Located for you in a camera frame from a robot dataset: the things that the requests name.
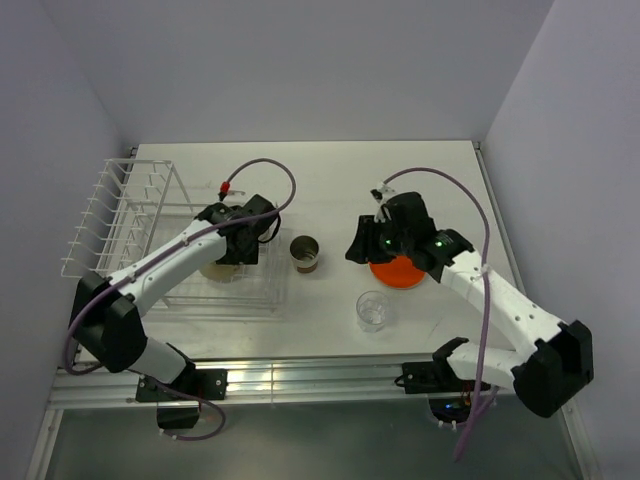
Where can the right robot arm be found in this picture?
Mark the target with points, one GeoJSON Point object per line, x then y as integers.
{"type": "Point", "coordinates": [549, 360]}

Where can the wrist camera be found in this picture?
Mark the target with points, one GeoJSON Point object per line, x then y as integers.
{"type": "Point", "coordinates": [226, 190]}
{"type": "Point", "coordinates": [382, 193]}

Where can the white wire dish rack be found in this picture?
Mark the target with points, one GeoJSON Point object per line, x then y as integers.
{"type": "Point", "coordinates": [138, 206]}

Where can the white ceramic bowl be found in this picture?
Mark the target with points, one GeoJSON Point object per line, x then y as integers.
{"type": "Point", "coordinates": [219, 273]}

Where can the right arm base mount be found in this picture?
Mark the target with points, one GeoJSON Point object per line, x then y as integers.
{"type": "Point", "coordinates": [418, 378]}

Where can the clear glass tumbler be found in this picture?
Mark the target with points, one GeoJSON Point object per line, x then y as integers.
{"type": "Point", "coordinates": [373, 311]}

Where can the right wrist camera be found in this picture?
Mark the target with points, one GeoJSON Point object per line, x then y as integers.
{"type": "Point", "coordinates": [382, 193]}

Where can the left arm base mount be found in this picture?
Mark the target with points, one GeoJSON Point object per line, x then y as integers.
{"type": "Point", "coordinates": [208, 384]}

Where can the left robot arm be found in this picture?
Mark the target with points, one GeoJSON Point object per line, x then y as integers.
{"type": "Point", "coordinates": [108, 311]}

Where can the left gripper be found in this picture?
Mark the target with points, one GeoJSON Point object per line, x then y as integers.
{"type": "Point", "coordinates": [250, 259]}

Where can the steel cup brown base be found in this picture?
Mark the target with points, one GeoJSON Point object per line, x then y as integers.
{"type": "Point", "coordinates": [304, 252]}

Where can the orange plate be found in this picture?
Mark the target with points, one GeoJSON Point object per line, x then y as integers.
{"type": "Point", "coordinates": [399, 274]}

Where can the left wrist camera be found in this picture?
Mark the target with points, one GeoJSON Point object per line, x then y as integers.
{"type": "Point", "coordinates": [226, 190]}

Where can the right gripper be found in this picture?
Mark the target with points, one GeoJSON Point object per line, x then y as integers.
{"type": "Point", "coordinates": [364, 247]}

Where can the aluminium mounting rail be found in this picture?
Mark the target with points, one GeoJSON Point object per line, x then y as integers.
{"type": "Point", "coordinates": [250, 382]}

